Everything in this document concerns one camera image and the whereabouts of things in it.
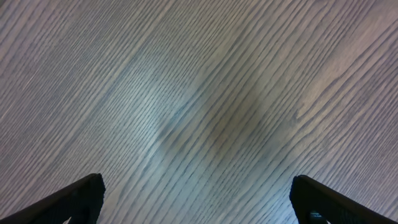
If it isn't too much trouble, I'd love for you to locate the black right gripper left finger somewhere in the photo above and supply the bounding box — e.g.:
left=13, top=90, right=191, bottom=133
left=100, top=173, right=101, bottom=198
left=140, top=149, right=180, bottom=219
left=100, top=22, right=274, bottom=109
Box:
left=1, top=174, right=106, bottom=224

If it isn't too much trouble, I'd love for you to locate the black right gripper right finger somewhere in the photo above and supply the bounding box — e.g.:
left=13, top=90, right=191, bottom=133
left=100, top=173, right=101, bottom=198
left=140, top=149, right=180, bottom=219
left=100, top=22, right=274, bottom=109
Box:
left=289, top=175, right=397, bottom=224

